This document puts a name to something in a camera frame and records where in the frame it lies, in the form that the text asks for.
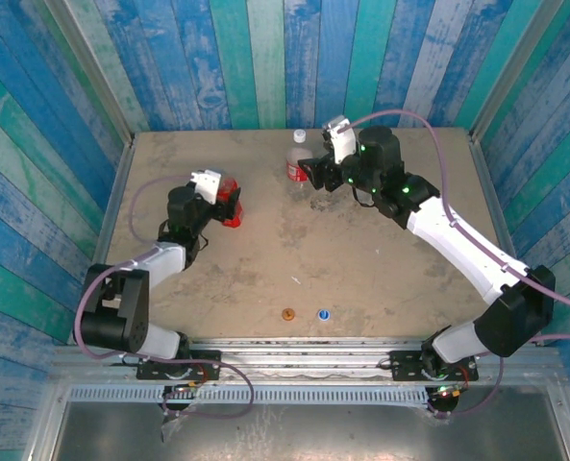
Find red plastic bottle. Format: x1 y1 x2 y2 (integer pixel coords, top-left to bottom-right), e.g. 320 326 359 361
215 176 244 229

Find clear bottle with red label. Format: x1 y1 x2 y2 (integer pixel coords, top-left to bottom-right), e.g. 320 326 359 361
285 129 315 198

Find shiny steel sheet panel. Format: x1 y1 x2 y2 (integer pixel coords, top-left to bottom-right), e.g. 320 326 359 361
22 400 570 461

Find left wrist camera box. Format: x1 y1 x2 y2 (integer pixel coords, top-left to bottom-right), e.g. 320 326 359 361
189 169 224 206

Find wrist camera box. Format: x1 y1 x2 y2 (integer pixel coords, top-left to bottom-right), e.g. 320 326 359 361
189 169 224 206
321 114 359 165

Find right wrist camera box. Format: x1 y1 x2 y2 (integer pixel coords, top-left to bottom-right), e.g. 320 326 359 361
321 114 359 165

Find aluminium table side rail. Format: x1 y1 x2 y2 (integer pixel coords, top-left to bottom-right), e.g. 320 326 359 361
467 133 548 347
67 138 136 345

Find aluminium corner post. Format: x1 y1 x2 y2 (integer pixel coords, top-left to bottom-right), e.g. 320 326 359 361
469 0 567 140
43 0 136 145

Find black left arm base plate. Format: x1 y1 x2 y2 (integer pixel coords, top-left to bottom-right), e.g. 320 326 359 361
136 352 222 381

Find aluminium front rail frame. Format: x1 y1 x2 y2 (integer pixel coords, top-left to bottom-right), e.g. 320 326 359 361
48 335 562 385

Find grey slotted cable duct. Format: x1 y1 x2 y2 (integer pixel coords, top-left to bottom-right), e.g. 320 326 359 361
67 385 431 405

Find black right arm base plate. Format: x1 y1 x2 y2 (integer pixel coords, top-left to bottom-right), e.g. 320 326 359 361
389 350 480 383

